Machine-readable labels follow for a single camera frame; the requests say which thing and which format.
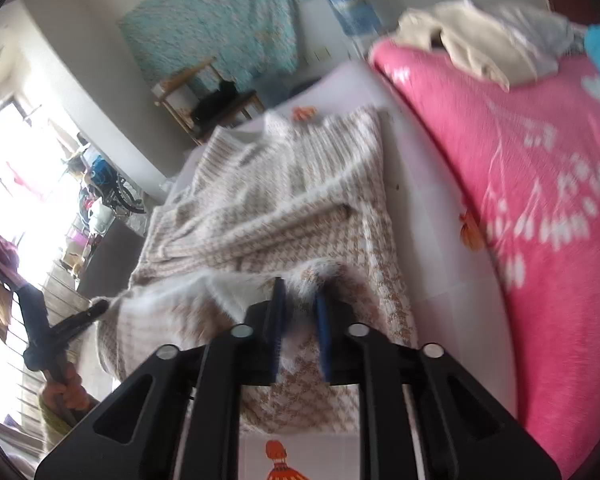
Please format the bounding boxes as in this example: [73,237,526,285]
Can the beige white houndstooth coat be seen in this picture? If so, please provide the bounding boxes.
[96,106,417,434]

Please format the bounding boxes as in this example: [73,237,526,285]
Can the left hand holding handle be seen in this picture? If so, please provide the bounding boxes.
[40,362,98,415]

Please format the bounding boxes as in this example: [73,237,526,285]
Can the dark grey board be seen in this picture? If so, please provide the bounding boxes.
[78,219,145,299]

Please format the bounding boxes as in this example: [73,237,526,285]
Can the wheelchair on balcony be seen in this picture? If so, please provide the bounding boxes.
[86,155,146,216]

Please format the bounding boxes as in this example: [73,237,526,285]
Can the black garment on chair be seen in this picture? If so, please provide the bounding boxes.
[190,79,238,125]

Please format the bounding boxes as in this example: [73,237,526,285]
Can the wooden chair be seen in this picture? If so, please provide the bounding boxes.
[152,58,265,145]

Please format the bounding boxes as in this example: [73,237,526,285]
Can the pink floral blanket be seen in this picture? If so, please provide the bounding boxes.
[370,39,600,477]

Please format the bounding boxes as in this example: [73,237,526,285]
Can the teal floral cloth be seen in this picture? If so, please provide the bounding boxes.
[118,0,306,88]

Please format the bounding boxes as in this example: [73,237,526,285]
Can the blue water bottle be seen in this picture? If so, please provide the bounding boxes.
[326,0,382,38]

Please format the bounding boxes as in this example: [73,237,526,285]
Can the cream garment on bed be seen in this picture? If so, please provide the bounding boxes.
[392,0,583,91]

